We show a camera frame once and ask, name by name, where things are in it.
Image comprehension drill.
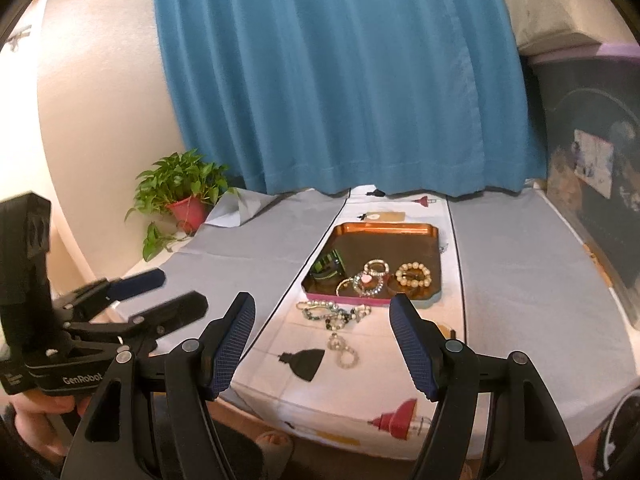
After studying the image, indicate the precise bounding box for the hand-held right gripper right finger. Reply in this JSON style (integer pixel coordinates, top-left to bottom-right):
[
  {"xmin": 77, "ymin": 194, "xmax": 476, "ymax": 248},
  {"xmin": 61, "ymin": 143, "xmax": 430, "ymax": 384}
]
[{"xmin": 388, "ymin": 293, "xmax": 584, "ymax": 480}]

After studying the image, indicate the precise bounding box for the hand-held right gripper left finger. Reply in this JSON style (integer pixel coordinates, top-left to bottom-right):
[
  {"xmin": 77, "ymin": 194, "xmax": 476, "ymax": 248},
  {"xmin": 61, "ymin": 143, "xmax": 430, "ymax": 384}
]
[{"xmin": 60, "ymin": 290, "xmax": 257, "ymax": 480}]

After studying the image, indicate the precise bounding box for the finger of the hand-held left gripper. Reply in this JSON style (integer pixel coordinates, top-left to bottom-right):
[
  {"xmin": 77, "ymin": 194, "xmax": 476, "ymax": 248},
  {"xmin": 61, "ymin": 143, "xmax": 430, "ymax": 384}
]
[
  {"xmin": 50, "ymin": 268, "xmax": 167, "ymax": 325},
  {"xmin": 65, "ymin": 290, "xmax": 209, "ymax": 356}
]

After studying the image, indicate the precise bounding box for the clear bead bracelet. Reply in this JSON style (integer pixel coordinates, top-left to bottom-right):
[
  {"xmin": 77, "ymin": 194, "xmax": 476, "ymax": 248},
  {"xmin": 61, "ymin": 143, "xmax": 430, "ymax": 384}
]
[{"xmin": 327, "ymin": 333, "xmax": 360, "ymax": 369}]

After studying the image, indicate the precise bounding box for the wooden bead bracelet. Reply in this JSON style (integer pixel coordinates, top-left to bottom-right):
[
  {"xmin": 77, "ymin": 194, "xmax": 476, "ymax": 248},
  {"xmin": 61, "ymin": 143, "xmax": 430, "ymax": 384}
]
[{"xmin": 394, "ymin": 261, "xmax": 432, "ymax": 290}]

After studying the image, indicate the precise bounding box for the pink heart pearl bracelet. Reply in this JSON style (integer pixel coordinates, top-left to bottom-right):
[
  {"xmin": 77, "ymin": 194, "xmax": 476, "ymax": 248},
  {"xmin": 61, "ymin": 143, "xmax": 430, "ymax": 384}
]
[{"xmin": 352, "ymin": 270, "xmax": 386, "ymax": 297}]

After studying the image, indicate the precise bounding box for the dark and white bead bracelet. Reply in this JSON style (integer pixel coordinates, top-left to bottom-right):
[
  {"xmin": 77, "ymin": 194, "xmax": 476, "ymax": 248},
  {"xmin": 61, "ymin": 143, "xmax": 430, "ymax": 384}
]
[{"xmin": 302, "ymin": 304, "xmax": 374, "ymax": 332}]

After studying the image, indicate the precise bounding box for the copper tray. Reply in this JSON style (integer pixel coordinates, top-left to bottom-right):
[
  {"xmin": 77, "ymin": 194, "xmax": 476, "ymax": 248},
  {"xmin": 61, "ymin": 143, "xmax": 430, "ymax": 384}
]
[{"xmin": 301, "ymin": 222, "xmax": 444, "ymax": 309}]

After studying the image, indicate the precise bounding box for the black wrist watch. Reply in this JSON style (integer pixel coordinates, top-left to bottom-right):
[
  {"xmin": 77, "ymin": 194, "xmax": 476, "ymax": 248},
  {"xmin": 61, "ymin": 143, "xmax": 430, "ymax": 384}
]
[{"xmin": 307, "ymin": 249, "xmax": 349, "ymax": 284}]

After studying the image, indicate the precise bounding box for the person's left hand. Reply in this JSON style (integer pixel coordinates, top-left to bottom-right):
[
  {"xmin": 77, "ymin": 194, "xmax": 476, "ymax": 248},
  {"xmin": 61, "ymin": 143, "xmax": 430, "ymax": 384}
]
[{"xmin": 12, "ymin": 389, "xmax": 93, "ymax": 461}]

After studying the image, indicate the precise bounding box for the white printed table runner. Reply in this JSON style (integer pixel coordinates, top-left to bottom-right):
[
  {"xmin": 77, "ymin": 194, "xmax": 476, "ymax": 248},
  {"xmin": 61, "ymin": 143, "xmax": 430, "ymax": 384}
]
[{"xmin": 217, "ymin": 187, "xmax": 494, "ymax": 462}]

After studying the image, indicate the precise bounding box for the green plant in red pot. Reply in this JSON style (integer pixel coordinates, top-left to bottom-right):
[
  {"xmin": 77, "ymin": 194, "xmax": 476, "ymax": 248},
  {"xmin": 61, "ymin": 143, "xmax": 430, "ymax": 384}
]
[{"xmin": 124, "ymin": 149, "xmax": 242, "ymax": 264}]

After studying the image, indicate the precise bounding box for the person's foot in slipper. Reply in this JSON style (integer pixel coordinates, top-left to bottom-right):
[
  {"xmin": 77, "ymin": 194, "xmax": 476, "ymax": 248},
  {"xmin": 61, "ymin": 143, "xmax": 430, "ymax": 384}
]
[{"xmin": 251, "ymin": 429, "xmax": 297, "ymax": 480}]

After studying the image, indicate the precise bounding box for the grey tablecloth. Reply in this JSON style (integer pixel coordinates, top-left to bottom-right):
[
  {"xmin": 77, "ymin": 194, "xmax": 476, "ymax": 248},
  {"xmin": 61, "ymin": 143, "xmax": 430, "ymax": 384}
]
[{"xmin": 106, "ymin": 186, "xmax": 637, "ymax": 457}]

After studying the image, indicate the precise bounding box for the clear storage box purple lid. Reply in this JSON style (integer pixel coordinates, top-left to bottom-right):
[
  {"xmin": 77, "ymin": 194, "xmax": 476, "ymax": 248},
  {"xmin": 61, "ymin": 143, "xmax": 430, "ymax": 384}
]
[{"xmin": 520, "ymin": 41, "xmax": 640, "ymax": 302}]

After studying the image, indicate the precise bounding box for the white fan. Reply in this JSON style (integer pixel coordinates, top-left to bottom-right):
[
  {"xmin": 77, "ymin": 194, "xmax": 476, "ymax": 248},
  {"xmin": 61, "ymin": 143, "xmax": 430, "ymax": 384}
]
[{"xmin": 594, "ymin": 389, "xmax": 640, "ymax": 480}]

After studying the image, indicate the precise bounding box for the paper label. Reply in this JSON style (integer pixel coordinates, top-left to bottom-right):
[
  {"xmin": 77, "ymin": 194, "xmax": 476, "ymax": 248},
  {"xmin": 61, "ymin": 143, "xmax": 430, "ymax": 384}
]
[{"xmin": 572, "ymin": 128, "xmax": 616, "ymax": 199}]

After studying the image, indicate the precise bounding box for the blue curtain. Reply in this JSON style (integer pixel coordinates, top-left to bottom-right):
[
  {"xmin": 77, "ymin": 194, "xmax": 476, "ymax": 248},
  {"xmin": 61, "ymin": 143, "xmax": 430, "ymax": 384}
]
[{"xmin": 152, "ymin": 0, "xmax": 549, "ymax": 199}]

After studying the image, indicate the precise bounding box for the beige fabric storage bag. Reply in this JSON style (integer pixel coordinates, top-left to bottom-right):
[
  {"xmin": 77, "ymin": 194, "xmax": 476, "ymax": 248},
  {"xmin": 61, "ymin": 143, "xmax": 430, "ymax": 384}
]
[{"xmin": 489, "ymin": 0, "xmax": 640, "ymax": 55}]

